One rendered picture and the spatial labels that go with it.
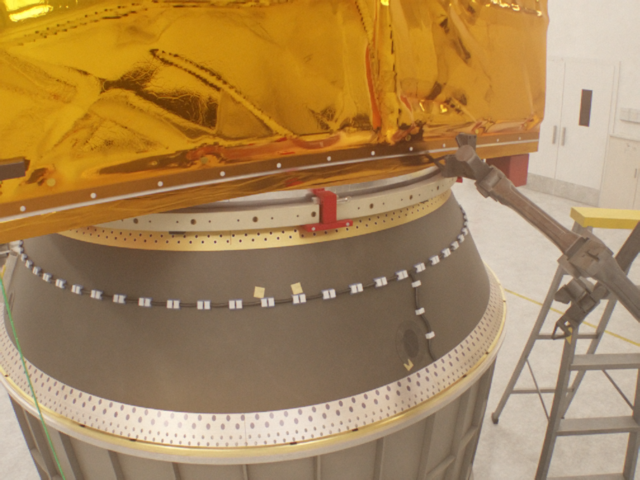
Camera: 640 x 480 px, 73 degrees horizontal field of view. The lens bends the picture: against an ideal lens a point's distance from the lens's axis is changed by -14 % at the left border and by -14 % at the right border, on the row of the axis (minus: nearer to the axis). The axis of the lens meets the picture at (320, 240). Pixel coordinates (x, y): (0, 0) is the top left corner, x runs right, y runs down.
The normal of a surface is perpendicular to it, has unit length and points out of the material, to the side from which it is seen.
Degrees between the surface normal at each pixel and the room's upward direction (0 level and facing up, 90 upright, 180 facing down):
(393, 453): 90
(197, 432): 43
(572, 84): 90
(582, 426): 0
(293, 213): 90
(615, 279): 67
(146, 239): 61
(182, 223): 90
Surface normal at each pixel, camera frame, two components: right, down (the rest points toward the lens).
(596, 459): 0.00, -0.94
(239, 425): 0.08, -0.46
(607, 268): -0.34, -0.08
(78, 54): 0.58, 0.22
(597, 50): -0.80, 0.20
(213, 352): 0.07, -0.14
